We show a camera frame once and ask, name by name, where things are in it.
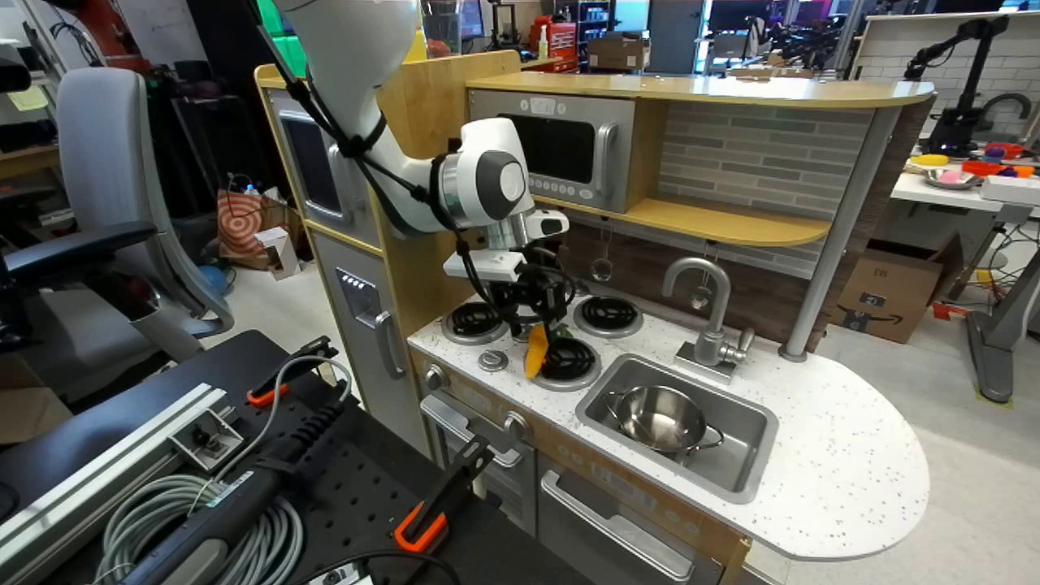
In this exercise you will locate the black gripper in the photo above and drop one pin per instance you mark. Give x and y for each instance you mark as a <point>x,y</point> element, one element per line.
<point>543,276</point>

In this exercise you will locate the orange carrot plush toy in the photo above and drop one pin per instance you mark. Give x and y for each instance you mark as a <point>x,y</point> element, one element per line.
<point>539,351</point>

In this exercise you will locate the black background robot arm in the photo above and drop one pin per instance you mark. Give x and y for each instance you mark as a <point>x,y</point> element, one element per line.
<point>961,85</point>

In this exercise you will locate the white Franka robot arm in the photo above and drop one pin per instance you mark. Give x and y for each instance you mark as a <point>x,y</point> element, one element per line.
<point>360,54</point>

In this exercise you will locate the black toy stove burner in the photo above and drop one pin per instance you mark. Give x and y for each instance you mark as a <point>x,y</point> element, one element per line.
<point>610,314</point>
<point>476,323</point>
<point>576,362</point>

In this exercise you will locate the hanging toy ladle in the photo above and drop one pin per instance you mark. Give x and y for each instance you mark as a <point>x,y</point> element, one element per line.
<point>602,266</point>

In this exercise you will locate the grey toy oven door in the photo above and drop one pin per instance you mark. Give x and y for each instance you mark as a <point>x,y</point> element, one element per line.
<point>491,444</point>

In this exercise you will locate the small steel pot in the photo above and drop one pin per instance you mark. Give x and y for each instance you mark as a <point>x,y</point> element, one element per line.
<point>661,418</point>

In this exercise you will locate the grey toy fridge door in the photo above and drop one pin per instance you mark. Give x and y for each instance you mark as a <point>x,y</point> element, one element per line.
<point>369,326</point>

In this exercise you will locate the grey toy faucet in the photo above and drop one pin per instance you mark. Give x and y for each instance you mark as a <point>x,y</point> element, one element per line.
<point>716,326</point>

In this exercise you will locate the grey toy microwave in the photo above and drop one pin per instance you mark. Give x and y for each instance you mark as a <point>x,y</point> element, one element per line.
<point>590,149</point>

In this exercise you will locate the grey toy dishwasher door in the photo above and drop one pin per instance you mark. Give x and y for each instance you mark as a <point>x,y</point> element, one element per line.
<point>607,531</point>

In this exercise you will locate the grey toy sink basin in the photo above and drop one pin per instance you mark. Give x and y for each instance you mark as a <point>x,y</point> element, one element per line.
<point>750,434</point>

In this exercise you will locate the wooden toy kitchen play set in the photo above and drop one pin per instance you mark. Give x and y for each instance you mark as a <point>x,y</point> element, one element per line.
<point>759,457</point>

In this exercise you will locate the grey toy freezer door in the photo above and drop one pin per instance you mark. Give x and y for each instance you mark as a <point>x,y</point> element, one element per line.
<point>310,162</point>

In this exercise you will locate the grey stove knob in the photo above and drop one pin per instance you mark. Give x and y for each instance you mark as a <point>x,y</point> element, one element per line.
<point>491,357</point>

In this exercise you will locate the orange black bar clamp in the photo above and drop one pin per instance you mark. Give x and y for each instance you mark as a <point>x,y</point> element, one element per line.
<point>284,380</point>
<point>435,514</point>

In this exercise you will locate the black perforated mounting board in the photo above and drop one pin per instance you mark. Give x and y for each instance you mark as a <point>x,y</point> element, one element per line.
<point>360,490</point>

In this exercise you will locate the red bottle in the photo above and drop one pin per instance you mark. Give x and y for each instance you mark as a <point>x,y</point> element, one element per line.
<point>564,44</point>

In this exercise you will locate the red white patterned bag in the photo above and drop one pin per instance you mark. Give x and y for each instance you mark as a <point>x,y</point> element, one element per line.
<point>243,224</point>

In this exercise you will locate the brown cardboard box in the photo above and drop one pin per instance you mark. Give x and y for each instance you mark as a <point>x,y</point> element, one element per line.
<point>896,295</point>

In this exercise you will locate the colourful toys pile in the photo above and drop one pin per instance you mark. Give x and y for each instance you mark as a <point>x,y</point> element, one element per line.
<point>977,168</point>

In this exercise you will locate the white lab table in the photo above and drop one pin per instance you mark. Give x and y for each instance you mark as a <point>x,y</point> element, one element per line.
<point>1003,270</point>

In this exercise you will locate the grey office chair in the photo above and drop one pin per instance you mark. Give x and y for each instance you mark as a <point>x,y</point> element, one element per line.
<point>101,162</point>

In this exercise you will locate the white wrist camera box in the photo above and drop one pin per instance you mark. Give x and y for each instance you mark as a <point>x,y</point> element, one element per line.
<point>494,266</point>

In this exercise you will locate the aluminium profile rail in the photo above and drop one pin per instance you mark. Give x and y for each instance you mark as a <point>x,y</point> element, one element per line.
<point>100,459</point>

